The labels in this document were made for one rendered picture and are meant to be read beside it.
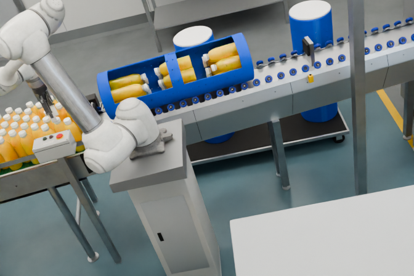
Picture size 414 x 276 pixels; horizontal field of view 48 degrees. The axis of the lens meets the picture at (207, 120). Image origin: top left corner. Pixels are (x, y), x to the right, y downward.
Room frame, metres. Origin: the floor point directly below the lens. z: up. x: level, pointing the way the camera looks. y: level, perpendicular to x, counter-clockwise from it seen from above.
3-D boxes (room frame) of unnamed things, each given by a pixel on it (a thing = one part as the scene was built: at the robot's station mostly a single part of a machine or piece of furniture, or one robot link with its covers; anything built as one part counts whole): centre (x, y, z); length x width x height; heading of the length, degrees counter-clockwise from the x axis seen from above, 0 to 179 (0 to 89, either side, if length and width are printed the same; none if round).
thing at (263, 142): (2.89, -0.28, 0.07); 1.50 x 0.52 x 0.15; 84
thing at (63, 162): (2.08, 0.83, 0.50); 0.04 x 0.04 x 1.00; 1
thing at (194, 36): (2.96, -0.06, 1.03); 0.28 x 0.28 x 0.01
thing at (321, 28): (2.86, -0.88, 0.59); 0.28 x 0.28 x 0.88
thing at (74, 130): (2.21, 0.75, 1.00); 0.07 x 0.07 x 0.19
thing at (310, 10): (2.86, -0.88, 1.03); 0.28 x 0.28 x 0.01
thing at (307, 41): (2.39, -0.70, 1.00); 0.10 x 0.04 x 0.15; 1
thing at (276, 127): (2.32, -0.42, 0.31); 0.06 x 0.06 x 0.63; 1
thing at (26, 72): (2.24, 0.83, 1.48); 0.13 x 0.11 x 0.16; 134
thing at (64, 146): (2.08, 0.83, 1.05); 0.20 x 0.10 x 0.10; 91
